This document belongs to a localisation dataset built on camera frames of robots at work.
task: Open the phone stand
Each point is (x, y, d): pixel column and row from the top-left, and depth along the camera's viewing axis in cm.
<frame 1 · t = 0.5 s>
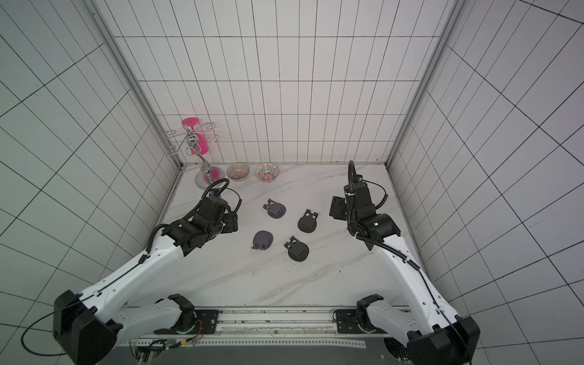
left hand: (224, 222, 81), fingers open
right hand: (341, 199, 78), fingers open
chrome cup holder stand: (208, 176, 114), point 2 cm above the table
brown striped glass bowl: (238, 171, 116), point 3 cm above the table

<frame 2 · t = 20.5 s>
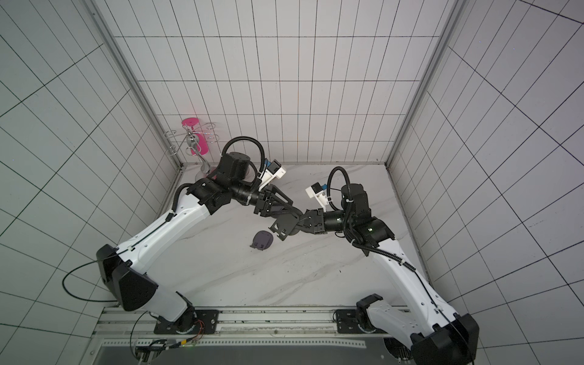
left hand: (284, 211, 63), fingers open
right hand: (292, 221, 64), fingers closed
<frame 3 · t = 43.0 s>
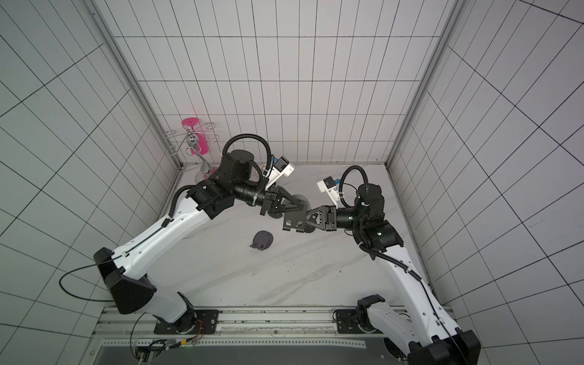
left hand: (294, 213, 58), fingers closed
right hand: (301, 216, 62), fingers closed
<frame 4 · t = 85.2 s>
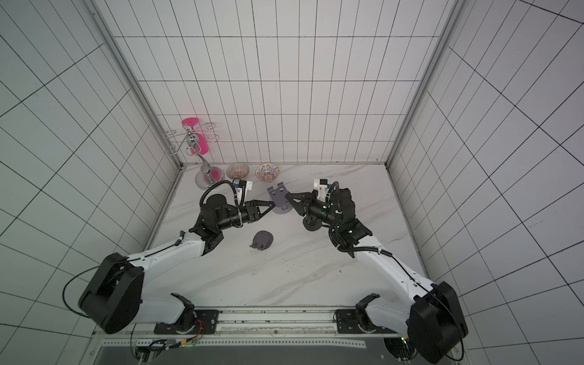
left hand: (271, 208, 77), fingers open
right hand: (285, 192, 70), fingers closed
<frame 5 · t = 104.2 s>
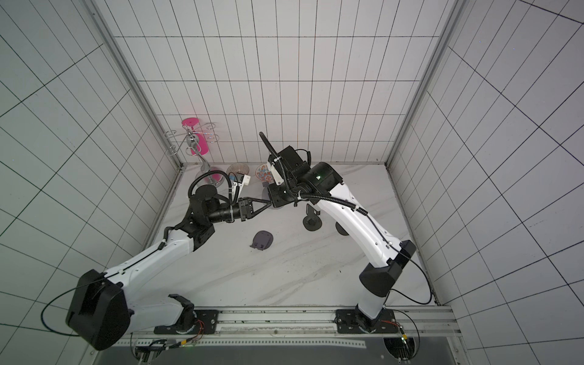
left hand: (267, 208, 72), fingers closed
right hand: (273, 189, 70), fingers closed
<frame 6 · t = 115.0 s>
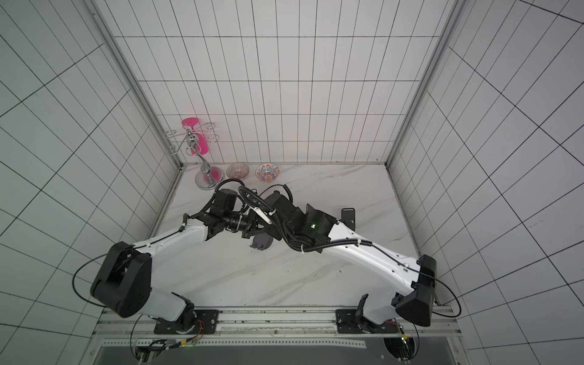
left hand: (269, 231, 77), fingers closed
right hand: (270, 206, 72), fingers closed
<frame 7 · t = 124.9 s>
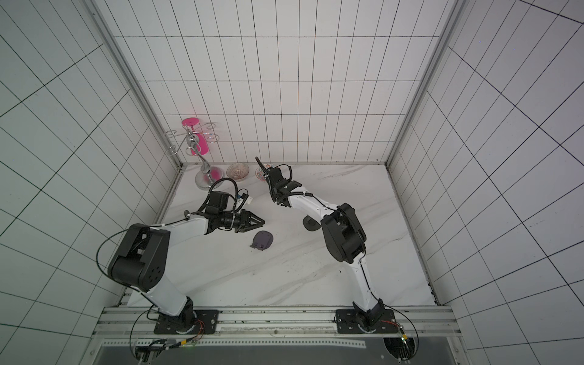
left hand: (260, 226, 86), fingers open
right hand: (289, 184, 100), fingers closed
